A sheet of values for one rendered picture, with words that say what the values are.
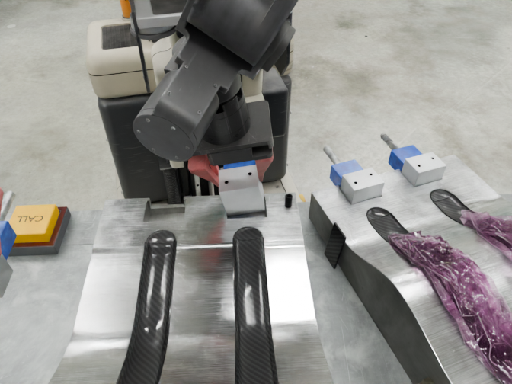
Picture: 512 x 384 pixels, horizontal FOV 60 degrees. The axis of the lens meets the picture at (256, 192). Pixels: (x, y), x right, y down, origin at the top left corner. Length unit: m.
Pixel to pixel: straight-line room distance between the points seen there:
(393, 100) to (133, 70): 1.71
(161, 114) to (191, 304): 0.23
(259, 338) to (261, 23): 0.31
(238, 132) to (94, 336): 0.26
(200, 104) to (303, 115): 2.02
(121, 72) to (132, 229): 0.67
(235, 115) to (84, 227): 0.36
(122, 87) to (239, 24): 0.86
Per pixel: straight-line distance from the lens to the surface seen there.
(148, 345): 0.50
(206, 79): 0.38
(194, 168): 0.50
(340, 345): 0.59
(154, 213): 0.64
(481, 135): 2.48
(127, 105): 1.24
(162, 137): 0.39
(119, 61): 1.18
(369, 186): 0.65
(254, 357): 0.47
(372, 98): 2.58
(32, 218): 0.73
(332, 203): 0.66
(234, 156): 0.49
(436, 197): 0.71
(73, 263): 0.70
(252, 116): 0.50
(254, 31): 0.37
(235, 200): 0.56
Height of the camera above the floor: 1.31
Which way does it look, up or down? 44 degrees down
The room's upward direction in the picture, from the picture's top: straight up
